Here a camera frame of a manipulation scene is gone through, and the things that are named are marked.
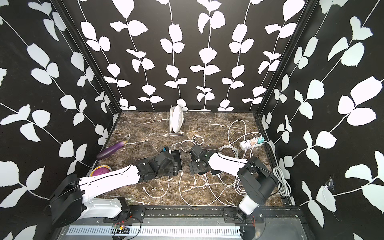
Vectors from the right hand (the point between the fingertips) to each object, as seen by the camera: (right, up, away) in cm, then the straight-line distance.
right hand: (196, 165), depth 89 cm
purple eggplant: (-55, +8, +5) cm, 56 cm away
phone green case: (+11, -4, -1) cm, 12 cm away
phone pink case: (+4, -4, -2) cm, 6 cm away
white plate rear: (-16, +23, +4) cm, 28 cm away
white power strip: (+33, +11, +9) cm, 36 cm away
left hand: (-11, +1, -7) cm, 13 cm away
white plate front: (-13, +29, +7) cm, 33 cm away
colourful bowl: (-54, -1, -7) cm, 54 cm away
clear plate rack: (-14, +18, +18) cm, 29 cm away
